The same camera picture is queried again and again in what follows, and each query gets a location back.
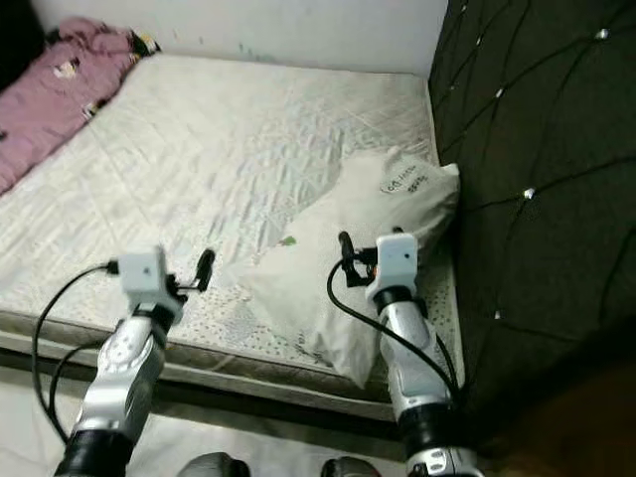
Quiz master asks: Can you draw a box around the grey robot leg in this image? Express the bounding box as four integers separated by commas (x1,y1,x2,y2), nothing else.
177,452,251,477
320,457,384,477

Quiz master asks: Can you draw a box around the purple printed blanket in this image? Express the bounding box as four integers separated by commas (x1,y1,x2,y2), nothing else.
0,15,162,195

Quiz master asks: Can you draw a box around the white quilted mattress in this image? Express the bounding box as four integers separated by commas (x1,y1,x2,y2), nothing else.
0,52,468,423

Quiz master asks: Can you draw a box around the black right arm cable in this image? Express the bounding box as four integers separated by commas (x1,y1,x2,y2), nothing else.
325,260,463,403

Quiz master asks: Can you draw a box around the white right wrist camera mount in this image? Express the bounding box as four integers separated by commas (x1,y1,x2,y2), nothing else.
365,232,420,304

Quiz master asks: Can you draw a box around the white pillow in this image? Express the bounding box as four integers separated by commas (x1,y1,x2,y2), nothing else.
238,147,461,389

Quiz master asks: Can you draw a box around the short black left arm cable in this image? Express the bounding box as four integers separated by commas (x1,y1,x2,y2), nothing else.
50,340,110,438

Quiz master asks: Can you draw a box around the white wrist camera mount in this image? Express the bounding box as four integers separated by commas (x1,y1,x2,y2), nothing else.
365,232,420,304
116,246,185,324

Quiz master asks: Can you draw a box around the long black left arm cable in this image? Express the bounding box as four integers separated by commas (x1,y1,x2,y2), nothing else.
32,260,120,443

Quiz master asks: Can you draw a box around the grey right robot leg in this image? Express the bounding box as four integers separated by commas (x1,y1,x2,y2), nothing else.
320,457,384,477

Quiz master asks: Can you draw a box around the grey left robot leg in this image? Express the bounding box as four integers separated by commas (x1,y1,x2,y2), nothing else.
177,452,251,477

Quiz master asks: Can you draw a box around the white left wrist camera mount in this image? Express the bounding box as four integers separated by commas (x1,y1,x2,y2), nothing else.
116,246,185,324

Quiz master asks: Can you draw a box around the black tufted headboard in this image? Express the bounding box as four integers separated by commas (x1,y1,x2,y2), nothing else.
427,0,636,438

